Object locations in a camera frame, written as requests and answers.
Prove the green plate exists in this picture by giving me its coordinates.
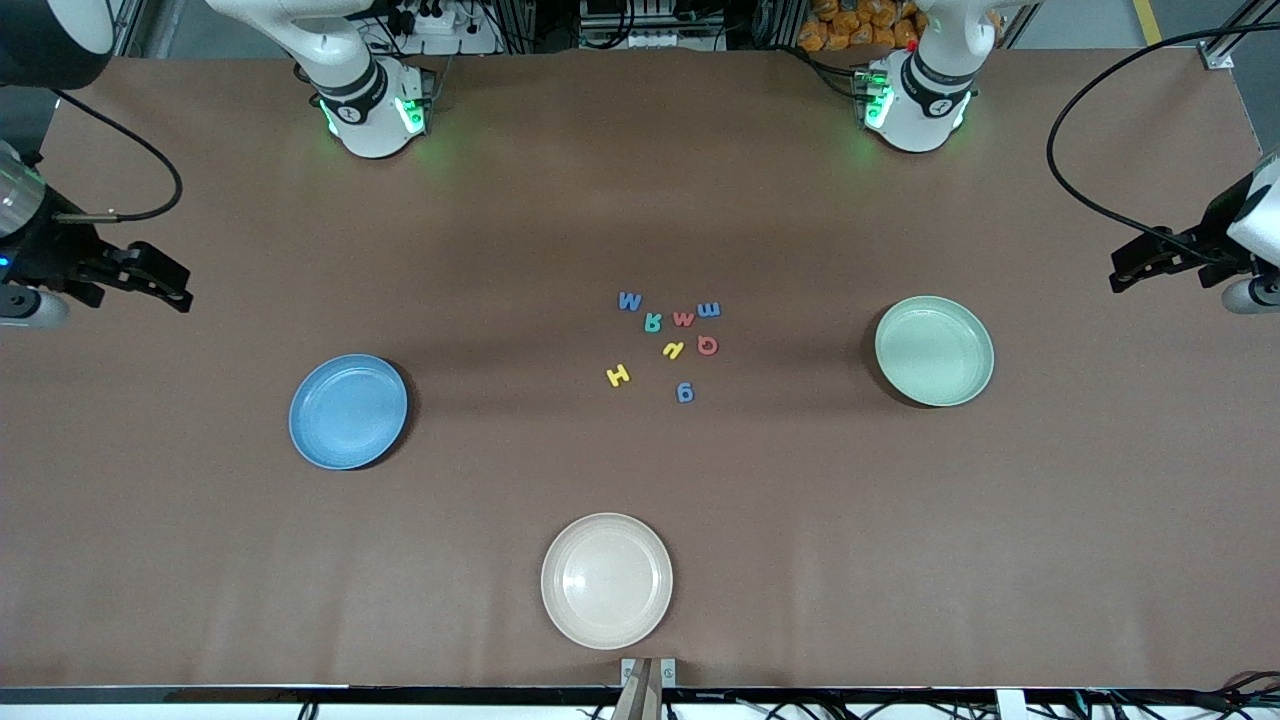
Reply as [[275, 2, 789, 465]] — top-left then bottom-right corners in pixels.
[[874, 295, 996, 408]]

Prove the blue plate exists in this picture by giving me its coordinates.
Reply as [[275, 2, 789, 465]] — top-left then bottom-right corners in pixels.
[[288, 353, 409, 472]]

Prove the beige plate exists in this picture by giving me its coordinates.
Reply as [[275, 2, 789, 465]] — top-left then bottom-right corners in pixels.
[[541, 512, 674, 651]]

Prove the white power strip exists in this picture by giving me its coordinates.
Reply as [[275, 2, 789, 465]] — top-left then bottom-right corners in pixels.
[[385, 0, 501, 56]]

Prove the orange packet pile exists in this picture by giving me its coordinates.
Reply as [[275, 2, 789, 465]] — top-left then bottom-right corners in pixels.
[[797, 0, 921, 53]]

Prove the brown table mat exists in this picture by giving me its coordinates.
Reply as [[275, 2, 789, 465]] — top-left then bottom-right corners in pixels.
[[0, 50, 1280, 691]]

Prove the aluminium frame profile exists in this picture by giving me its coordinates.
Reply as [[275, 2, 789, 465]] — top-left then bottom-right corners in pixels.
[[112, 0, 171, 56], [1195, 0, 1280, 71]]

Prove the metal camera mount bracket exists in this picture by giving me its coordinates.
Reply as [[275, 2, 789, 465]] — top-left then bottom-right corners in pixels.
[[620, 657, 678, 720]]

